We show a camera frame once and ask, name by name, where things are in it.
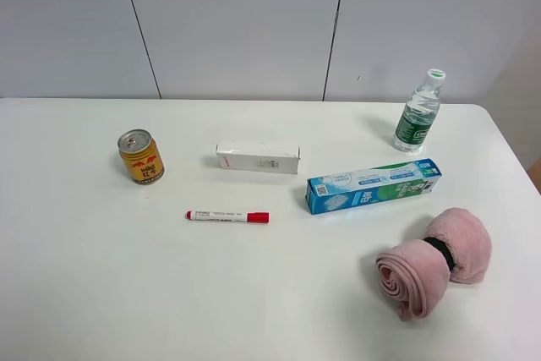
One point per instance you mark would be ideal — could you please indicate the blue Darlie toothpaste box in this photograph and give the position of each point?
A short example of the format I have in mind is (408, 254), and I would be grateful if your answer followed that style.
(371, 186)

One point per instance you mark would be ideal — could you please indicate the white cardboard box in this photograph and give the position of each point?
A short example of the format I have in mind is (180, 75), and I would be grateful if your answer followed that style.
(258, 156)

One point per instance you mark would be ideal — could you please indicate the red whiteboard marker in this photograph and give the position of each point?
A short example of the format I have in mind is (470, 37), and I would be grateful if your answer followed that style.
(217, 216)

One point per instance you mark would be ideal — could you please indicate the yellow Red Bull can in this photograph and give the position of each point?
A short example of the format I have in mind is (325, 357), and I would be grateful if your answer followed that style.
(141, 157)

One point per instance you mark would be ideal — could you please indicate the clear water bottle green label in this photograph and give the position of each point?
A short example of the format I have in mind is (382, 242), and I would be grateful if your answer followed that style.
(419, 113)

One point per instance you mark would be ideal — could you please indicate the rolled pink towel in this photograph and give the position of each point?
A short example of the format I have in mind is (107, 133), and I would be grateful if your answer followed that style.
(415, 274)

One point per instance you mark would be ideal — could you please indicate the black elastic band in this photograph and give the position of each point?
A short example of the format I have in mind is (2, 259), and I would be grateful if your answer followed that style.
(443, 249)

